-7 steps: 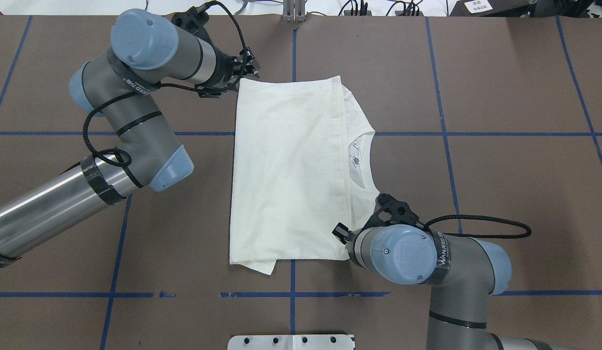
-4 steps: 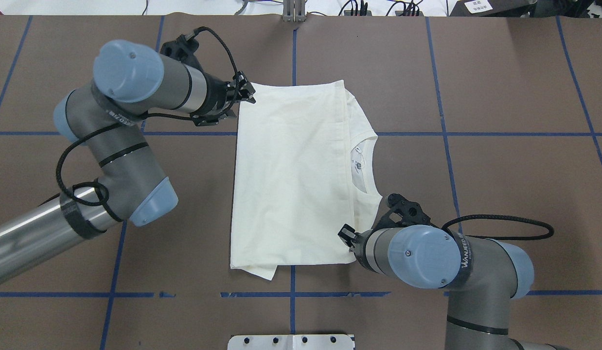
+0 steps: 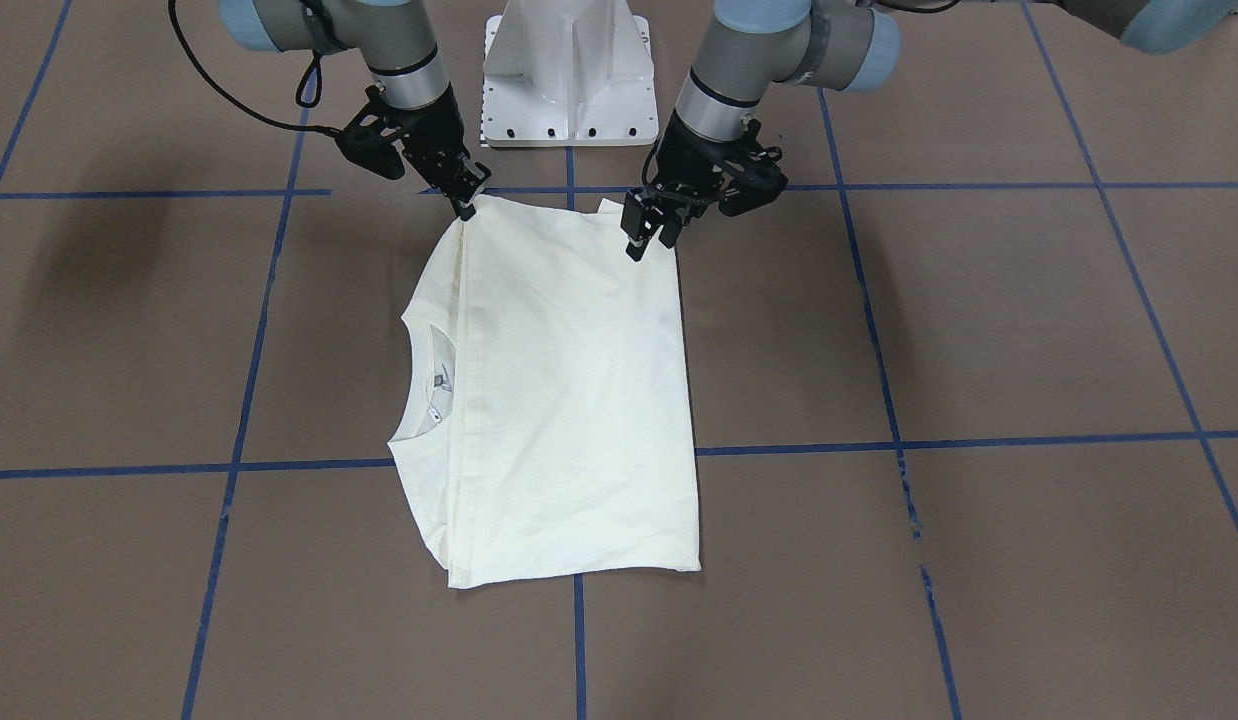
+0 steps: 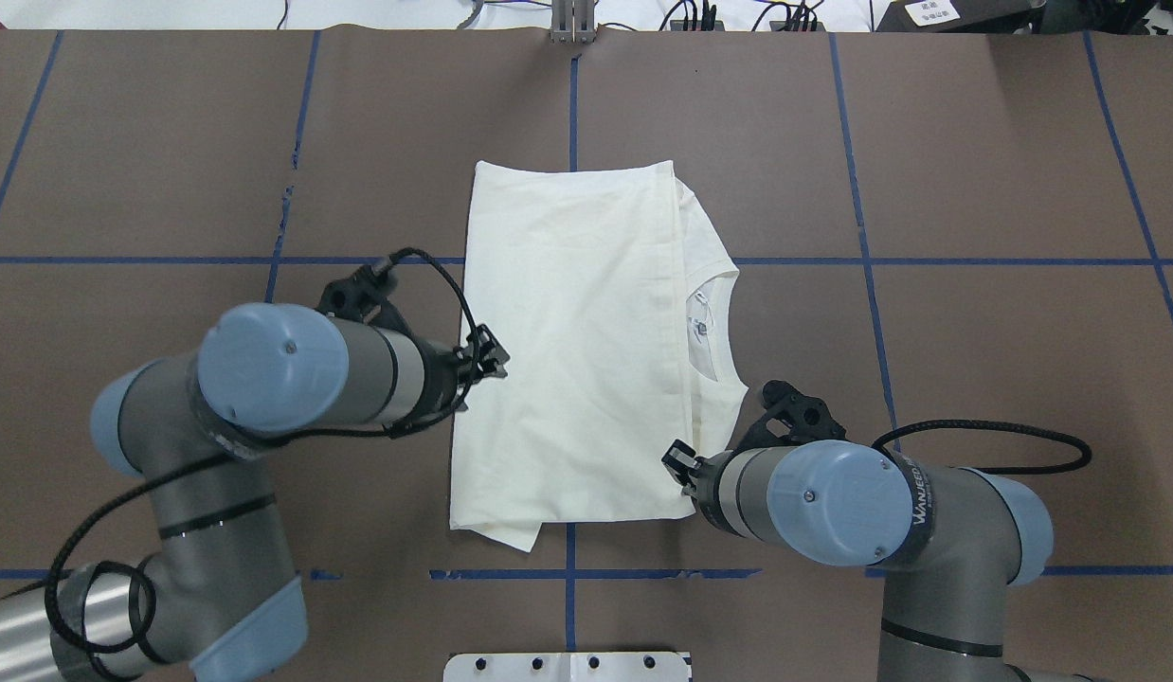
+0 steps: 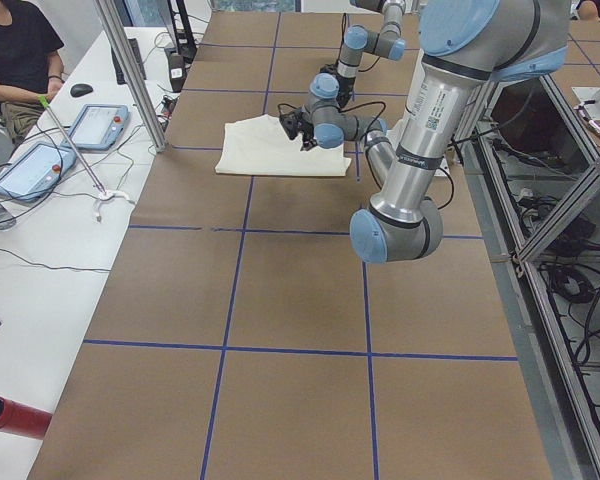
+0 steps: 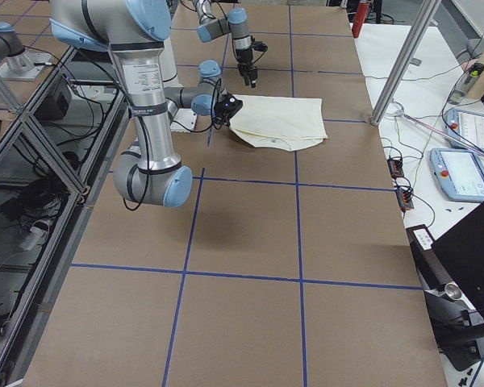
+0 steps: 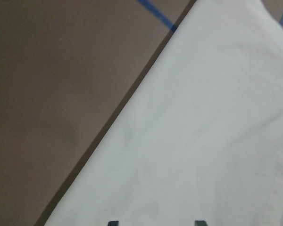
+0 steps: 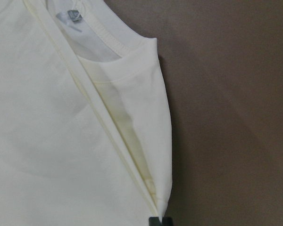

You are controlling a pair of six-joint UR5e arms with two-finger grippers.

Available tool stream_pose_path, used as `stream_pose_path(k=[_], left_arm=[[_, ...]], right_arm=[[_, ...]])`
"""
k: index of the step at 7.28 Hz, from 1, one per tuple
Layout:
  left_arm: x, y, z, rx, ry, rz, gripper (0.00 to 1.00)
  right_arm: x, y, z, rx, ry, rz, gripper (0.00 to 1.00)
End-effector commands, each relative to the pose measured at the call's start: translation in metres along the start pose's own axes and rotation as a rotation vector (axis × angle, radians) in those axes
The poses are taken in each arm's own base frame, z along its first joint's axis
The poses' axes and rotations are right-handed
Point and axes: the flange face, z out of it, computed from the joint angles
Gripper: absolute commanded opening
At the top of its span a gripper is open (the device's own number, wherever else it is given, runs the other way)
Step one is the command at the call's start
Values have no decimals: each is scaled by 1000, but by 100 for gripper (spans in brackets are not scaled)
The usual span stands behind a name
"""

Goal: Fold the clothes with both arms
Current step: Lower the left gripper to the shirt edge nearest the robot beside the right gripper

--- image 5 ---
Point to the red cylinder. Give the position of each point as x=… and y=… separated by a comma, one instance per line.
x=23, y=420

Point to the aluminium frame with glass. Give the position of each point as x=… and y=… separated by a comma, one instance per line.
x=531, y=150

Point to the person in black shirt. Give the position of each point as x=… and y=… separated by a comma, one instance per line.
x=30, y=66

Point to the blue teach pendant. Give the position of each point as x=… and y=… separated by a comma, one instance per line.
x=98, y=126
x=36, y=172

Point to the metal rod grabber tool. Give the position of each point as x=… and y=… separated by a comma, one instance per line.
x=104, y=195

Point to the grey aluminium frame post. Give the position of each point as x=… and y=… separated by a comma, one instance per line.
x=118, y=40

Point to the black computer mouse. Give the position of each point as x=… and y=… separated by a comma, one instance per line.
x=80, y=89

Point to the cream white long-sleeve shirt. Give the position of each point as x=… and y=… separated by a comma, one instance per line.
x=259, y=146

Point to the upper blue teach pendant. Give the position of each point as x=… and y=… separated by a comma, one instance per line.
x=98, y=126

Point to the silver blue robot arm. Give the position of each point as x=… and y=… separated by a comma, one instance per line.
x=465, y=44
x=357, y=40

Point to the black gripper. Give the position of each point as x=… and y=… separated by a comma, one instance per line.
x=307, y=134
x=347, y=87

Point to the lower blue teach pendant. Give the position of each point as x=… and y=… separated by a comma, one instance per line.
x=36, y=172

